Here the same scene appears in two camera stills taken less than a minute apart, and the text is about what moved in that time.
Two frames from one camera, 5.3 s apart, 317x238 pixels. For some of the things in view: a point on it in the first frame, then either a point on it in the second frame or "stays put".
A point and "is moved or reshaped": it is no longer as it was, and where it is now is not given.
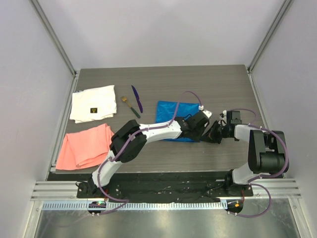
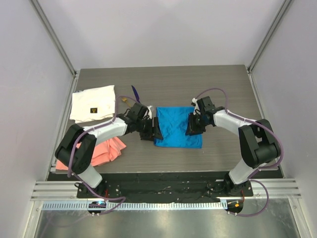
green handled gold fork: [125, 99] stays put
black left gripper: [196, 139] → [153, 132]
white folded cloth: [93, 104] stays put
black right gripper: [210, 136] → [192, 129]
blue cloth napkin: [166, 110] is moved or reshaped
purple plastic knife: [137, 99] stays put
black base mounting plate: [192, 184] stays put
